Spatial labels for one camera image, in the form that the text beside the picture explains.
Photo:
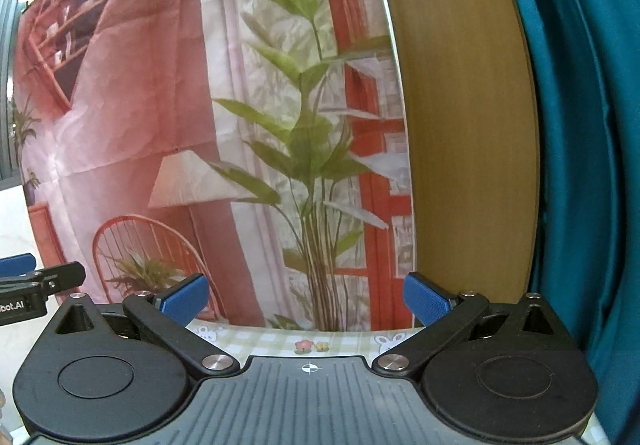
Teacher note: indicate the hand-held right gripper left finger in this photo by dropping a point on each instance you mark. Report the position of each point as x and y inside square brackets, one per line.
[184, 298]

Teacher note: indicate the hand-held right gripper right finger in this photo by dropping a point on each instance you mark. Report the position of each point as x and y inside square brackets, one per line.
[425, 301]

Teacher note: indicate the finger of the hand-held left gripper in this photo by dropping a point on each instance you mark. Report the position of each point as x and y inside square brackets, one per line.
[60, 275]
[15, 265]

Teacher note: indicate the checked printed tablecloth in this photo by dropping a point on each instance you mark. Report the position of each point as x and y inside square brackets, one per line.
[310, 342]

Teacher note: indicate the printed backdrop cloth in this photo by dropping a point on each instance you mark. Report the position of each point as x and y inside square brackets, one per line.
[165, 135]

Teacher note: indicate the wooden panel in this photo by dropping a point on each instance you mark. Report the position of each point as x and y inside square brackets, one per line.
[460, 125]

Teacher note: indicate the teal curtain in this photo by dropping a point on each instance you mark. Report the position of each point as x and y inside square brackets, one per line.
[585, 150]

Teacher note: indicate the dark window frame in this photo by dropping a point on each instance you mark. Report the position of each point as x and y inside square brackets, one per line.
[10, 50]

